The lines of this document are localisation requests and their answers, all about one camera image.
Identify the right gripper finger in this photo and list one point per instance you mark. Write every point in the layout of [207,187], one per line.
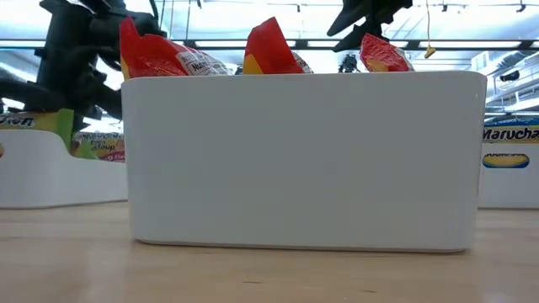
[362,35]
[353,14]

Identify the green Maruchan ramen pack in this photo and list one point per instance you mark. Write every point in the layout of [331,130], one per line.
[50,122]
[101,147]

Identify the white plastic bin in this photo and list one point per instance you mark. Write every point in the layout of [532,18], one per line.
[42,177]
[303,168]
[505,189]

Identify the blue Maruchan ramen pack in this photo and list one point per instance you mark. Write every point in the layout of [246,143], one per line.
[509,134]

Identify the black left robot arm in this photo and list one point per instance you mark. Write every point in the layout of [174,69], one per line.
[67,25]

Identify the black ceiling fixture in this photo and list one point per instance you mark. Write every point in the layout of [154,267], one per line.
[510,76]
[348,63]

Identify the ceiling spotlight track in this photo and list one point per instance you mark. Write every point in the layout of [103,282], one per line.
[442,7]

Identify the black ceiling light rail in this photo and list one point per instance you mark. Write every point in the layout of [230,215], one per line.
[463,44]

